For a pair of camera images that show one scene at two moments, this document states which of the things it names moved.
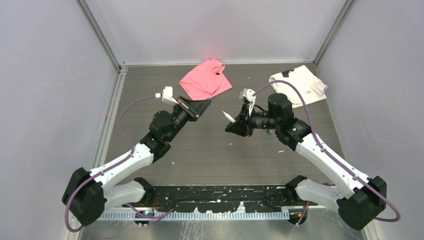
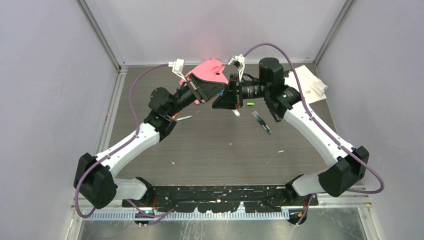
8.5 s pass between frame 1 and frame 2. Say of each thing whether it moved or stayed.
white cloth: stayed
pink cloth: stayed
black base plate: stayed
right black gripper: moved
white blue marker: moved
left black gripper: moved
